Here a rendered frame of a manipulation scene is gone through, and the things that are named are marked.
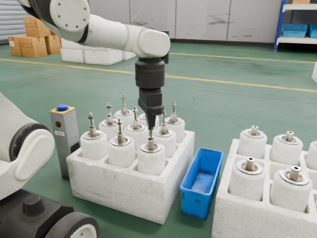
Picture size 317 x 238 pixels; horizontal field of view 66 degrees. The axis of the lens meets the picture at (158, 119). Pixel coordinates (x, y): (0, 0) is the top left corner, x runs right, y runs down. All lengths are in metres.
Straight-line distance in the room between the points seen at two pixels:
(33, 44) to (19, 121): 3.73
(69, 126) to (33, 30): 3.68
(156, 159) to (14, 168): 0.41
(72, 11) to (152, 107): 0.34
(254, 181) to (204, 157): 0.41
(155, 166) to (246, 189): 0.29
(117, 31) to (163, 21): 5.61
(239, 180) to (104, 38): 0.53
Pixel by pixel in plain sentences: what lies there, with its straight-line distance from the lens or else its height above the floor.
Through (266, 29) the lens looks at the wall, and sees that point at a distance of 5.79.
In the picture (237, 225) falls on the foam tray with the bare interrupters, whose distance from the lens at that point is 0.82.
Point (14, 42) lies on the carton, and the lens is 4.83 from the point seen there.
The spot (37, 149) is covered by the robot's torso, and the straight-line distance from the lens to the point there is 0.78.
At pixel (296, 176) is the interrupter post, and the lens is 0.78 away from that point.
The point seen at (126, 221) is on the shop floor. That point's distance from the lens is 0.94.
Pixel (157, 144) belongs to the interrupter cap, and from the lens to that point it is 0.85.
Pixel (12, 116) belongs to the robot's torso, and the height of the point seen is 0.41.
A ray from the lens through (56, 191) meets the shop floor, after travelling 1.12.
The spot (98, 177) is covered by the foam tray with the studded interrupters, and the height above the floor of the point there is 0.13.
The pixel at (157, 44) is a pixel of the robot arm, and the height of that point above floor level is 0.60.
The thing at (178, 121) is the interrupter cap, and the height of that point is 0.25.
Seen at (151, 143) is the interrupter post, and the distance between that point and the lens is 0.82.
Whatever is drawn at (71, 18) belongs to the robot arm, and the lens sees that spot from 0.54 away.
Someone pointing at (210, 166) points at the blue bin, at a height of 0.04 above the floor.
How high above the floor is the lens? 0.67
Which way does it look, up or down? 24 degrees down
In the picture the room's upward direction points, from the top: straight up
